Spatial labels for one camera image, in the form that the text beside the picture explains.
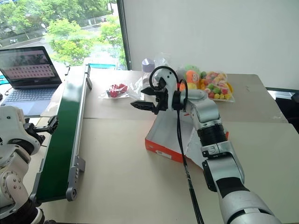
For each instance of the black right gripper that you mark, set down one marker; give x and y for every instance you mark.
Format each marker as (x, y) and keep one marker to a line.
(162, 100)

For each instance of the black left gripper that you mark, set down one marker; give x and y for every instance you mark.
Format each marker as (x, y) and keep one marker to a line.
(32, 133)

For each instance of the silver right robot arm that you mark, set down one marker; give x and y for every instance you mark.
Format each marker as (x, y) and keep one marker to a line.
(206, 109)

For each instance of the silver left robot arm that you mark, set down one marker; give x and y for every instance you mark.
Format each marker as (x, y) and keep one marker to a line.
(14, 163)

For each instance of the green conveyor belt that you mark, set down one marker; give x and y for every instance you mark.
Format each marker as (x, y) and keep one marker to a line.
(63, 140)

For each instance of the orange cardboard box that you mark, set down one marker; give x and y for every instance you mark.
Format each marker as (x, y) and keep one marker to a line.
(163, 152)

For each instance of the bag of red pieces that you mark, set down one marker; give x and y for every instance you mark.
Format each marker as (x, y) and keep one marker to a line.
(116, 89)

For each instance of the bottle with purple cap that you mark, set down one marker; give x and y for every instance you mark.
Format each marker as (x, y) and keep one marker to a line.
(147, 67)

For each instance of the clear plastic bag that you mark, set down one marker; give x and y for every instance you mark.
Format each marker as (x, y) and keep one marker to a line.
(163, 59)

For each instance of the orange green plush toy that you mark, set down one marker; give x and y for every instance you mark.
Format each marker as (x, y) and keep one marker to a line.
(193, 77)

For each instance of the blue grey laptop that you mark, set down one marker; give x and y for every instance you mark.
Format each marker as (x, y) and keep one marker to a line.
(28, 70)

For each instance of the bag of colourful toy fruits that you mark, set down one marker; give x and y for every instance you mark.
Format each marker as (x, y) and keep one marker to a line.
(217, 85)

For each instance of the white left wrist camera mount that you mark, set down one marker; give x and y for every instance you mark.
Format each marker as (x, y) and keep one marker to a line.
(9, 114)

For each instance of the black window frame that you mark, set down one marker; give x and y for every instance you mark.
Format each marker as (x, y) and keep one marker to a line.
(125, 35)

